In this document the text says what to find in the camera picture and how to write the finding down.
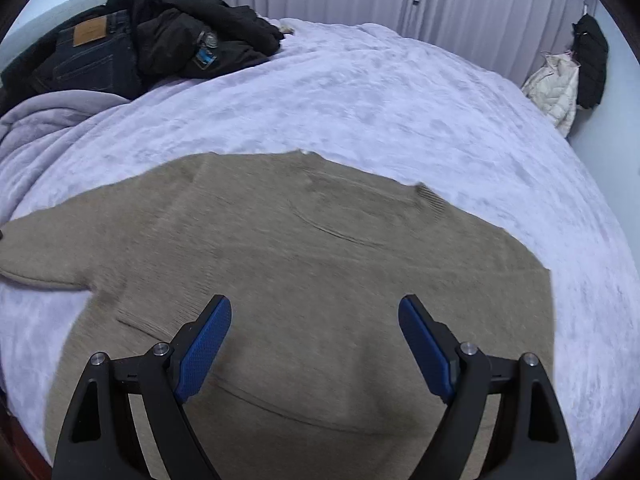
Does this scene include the black jacket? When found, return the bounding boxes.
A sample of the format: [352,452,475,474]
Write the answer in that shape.
[1,0,284,112]

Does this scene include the lavender fleece blanket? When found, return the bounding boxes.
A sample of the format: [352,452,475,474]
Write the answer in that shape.
[9,20,639,479]

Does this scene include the black hanging coat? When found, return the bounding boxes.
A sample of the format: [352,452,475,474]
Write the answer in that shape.
[572,14,608,110]

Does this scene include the light purple folded blanket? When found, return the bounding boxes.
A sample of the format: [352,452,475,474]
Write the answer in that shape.
[1,90,129,223]

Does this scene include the cream puffer jacket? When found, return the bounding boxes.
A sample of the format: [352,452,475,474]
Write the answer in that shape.
[522,52,579,139]

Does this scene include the dark blue jeans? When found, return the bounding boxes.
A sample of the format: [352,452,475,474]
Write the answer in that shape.
[30,11,142,100]

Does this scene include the brown knit sweater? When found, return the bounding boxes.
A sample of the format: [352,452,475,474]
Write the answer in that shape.
[1,152,554,479]

